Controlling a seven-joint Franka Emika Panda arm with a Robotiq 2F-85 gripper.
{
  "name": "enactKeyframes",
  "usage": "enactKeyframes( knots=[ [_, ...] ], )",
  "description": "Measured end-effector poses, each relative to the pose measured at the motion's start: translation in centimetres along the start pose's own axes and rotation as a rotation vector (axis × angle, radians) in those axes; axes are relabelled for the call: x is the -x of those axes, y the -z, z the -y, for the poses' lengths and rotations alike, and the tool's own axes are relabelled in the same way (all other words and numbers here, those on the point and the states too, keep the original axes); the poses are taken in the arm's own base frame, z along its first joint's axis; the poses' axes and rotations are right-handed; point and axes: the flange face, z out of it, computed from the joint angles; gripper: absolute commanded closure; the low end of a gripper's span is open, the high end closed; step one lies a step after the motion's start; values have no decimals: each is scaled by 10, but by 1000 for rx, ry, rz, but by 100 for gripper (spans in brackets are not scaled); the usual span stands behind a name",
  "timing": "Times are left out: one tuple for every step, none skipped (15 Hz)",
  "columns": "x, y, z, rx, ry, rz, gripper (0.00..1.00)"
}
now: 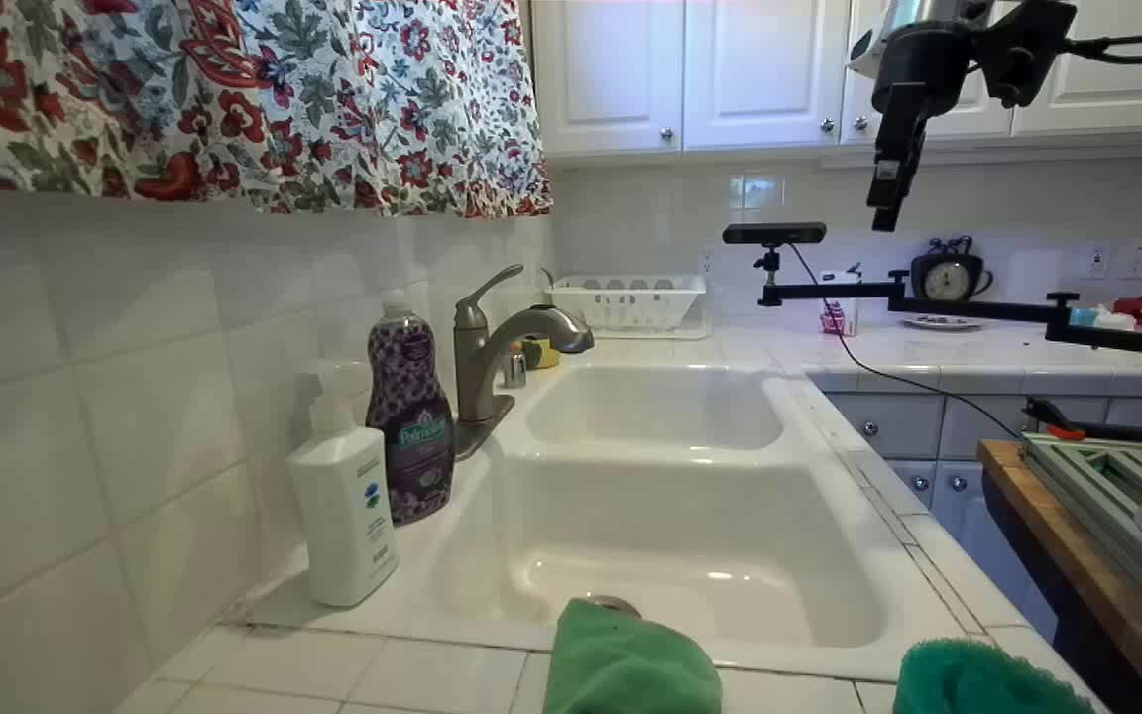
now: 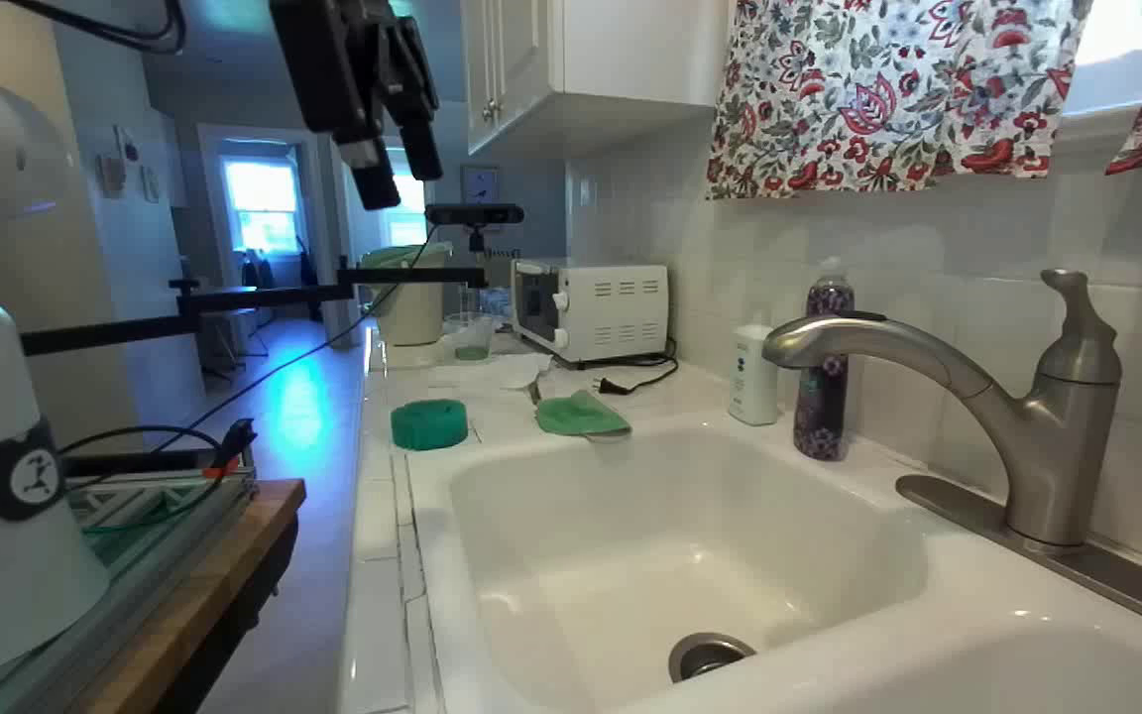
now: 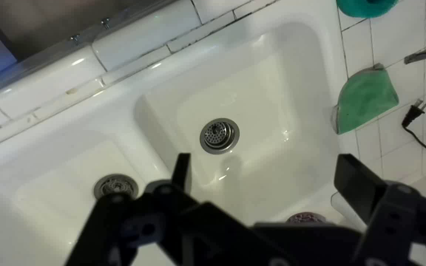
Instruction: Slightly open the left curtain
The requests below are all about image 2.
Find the black stereo camera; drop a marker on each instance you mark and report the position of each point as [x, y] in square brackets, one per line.
[473, 213]

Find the kitchen window frame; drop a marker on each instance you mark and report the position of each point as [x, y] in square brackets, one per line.
[1111, 62]

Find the purple dish soap bottle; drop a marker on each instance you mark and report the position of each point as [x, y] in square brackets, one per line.
[824, 397]

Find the white bucket with green rim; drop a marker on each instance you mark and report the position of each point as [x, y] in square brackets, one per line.
[413, 307]

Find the white wall cabinet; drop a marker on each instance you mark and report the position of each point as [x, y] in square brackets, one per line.
[595, 62]

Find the white toaster oven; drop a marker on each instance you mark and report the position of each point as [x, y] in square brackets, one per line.
[591, 312]

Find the green cloth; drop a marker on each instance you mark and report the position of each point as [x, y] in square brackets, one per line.
[581, 414]

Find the clear plastic cup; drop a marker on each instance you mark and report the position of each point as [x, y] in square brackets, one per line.
[473, 337]

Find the teal cloth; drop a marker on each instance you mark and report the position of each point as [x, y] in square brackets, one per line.
[430, 423]

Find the metal sink drain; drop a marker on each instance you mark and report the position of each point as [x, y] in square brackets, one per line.
[713, 656]

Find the wooden table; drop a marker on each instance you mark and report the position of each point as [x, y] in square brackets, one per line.
[219, 579]

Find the white double sink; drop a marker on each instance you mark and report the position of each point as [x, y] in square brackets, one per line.
[623, 558]

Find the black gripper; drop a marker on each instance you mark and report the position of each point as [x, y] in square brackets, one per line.
[327, 62]

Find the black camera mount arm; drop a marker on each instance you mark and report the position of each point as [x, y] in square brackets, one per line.
[257, 300]

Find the bright hallway window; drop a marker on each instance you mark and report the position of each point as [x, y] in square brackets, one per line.
[264, 204]

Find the white soap pump bottle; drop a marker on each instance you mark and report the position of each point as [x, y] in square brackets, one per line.
[754, 377]

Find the brushed steel faucet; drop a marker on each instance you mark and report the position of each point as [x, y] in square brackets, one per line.
[1061, 438]

